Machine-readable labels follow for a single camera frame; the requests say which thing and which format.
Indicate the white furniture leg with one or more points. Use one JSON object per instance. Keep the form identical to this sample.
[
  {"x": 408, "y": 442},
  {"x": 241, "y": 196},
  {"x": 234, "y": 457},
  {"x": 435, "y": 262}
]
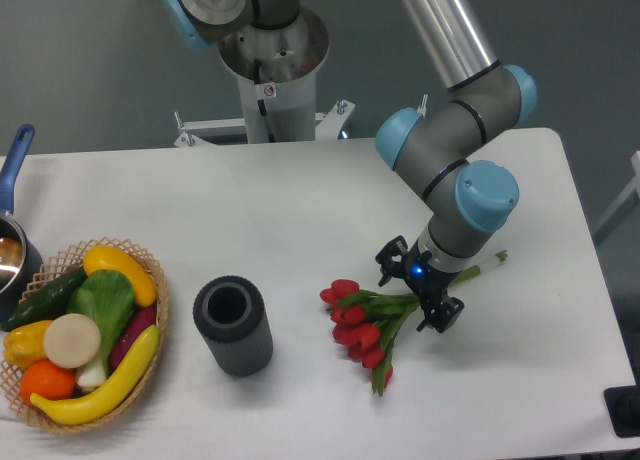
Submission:
[{"x": 620, "y": 208}]

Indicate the yellow bell pepper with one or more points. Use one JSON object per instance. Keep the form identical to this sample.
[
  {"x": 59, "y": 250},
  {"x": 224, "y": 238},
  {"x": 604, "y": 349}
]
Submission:
[{"x": 24, "y": 345}]

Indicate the purple sweet potato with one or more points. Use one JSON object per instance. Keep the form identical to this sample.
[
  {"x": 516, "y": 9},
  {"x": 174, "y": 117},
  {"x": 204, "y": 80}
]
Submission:
[{"x": 139, "y": 322}]

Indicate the red tulip bouquet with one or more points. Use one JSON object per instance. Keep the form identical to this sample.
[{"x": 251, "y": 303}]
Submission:
[{"x": 367, "y": 323}]

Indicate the yellow banana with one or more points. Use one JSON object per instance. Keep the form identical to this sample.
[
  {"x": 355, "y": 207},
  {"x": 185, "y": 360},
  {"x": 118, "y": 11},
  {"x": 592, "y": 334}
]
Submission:
[{"x": 112, "y": 392}]

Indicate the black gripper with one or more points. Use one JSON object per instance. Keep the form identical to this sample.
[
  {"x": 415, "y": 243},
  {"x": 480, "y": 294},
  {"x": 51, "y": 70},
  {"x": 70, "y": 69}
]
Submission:
[{"x": 428, "y": 282}]

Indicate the white metal base frame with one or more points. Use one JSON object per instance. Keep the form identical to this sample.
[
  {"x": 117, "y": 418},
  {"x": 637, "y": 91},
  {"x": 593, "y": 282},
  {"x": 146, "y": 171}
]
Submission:
[{"x": 331, "y": 125}]

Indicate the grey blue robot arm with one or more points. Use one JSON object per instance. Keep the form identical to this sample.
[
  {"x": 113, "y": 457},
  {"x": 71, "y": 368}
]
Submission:
[{"x": 469, "y": 200}]

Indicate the woven wicker basket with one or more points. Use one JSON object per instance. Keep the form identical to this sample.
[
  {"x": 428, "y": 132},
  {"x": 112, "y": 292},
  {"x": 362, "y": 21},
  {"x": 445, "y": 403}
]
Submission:
[{"x": 57, "y": 265}]

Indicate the beige round disc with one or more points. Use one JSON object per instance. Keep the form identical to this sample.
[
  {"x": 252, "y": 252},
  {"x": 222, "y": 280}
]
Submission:
[{"x": 71, "y": 341}]

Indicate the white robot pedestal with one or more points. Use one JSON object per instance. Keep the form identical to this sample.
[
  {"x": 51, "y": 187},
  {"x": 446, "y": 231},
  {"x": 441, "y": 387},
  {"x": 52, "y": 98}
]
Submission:
[{"x": 276, "y": 77}]

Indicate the green cucumber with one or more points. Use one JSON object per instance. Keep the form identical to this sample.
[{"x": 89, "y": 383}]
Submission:
[{"x": 48, "y": 302}]

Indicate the dark grey ribbed vase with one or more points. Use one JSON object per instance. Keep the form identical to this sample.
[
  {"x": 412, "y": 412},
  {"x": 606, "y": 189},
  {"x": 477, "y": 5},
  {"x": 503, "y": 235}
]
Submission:
[{"x": 230, "y": 315}]

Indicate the blue handled saucepan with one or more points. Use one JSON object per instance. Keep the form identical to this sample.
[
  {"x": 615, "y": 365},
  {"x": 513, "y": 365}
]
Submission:
[{"x": 20, "y": 259}]

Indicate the orange fruit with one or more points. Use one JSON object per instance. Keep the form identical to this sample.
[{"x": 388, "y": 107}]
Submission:
[{"x": 47, "y": 380}]

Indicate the black box at edge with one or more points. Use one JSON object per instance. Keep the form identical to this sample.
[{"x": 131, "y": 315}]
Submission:
[{"x": 623, "y": 408}]

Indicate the green bok choy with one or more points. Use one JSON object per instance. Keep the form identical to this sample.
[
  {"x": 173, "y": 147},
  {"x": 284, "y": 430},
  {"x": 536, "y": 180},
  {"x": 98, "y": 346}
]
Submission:
[{"x": 107, "y": 297}]

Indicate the yellow squash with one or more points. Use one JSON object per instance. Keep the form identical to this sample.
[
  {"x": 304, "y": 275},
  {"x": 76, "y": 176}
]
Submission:
[{"x": 106, "y": 257}]

